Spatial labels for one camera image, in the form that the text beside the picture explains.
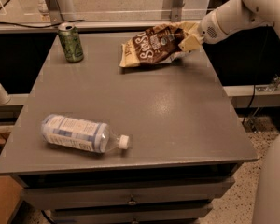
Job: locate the clear plastic water bottle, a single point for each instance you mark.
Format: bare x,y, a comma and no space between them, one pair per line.
95,137

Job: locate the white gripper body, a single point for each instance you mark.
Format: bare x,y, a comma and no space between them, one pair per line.
208,30

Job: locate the cardboard box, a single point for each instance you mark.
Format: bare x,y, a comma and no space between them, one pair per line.
9,198

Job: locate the grey metal frame post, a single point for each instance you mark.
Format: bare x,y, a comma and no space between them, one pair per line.
57,11

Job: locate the green soda can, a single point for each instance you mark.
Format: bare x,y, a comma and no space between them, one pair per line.
70,42

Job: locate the grey drawer cabinet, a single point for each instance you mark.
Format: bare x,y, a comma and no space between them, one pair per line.
186,139

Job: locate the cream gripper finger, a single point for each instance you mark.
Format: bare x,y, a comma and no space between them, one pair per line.
189,27
191,42

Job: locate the brown chip bag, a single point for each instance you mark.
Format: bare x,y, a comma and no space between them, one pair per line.
158,44

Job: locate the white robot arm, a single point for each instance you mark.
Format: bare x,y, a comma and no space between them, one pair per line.
231,17

